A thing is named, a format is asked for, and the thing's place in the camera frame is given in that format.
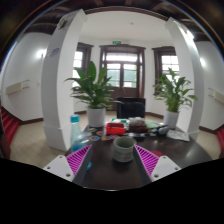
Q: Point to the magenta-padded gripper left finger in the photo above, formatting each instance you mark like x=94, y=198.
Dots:
x=78, y=160

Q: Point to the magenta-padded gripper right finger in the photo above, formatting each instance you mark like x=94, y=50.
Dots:
x=148, y=160

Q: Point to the clear blue-capped water bottle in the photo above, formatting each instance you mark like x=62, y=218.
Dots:
x=76, y=133

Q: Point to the flat round red coaster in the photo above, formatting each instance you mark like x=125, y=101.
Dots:
x=157, y=153

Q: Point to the grey-green ceramic cup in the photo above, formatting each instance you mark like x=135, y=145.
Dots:
x=123, y=151

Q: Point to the round colourful sticker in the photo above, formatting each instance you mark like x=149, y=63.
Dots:
x=94, y=138
x=92, y=130
x=113, y=136
x=99, y=133
x=105, y=138

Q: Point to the dark tea tray with cups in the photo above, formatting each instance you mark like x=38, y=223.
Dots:
x=137, y=128

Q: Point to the white printed magazine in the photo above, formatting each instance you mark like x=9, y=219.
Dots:
x=178, y=135

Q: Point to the red box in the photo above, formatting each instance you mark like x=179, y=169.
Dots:
x=115, y=129

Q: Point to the slim potted plant white pot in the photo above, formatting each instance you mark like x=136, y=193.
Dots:
x=171, y=119

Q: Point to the bushy potted plant white pot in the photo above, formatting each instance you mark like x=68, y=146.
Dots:
x=96, y=116

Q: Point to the green box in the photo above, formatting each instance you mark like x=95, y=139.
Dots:
x=120, y=120

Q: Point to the black chair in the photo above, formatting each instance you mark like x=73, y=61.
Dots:
x=130, y=108

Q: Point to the red carpeted staircase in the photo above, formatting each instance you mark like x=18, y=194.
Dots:
x=9, y=126
x=220, y=141

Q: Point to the brown wooden double door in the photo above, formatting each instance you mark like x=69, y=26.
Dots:
x=121, y=73

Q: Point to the brown-framed window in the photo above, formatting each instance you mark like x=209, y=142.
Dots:
x=78, y=60
x=170, y=63

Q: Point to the green exit sign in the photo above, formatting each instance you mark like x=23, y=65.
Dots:
x=117, y=42

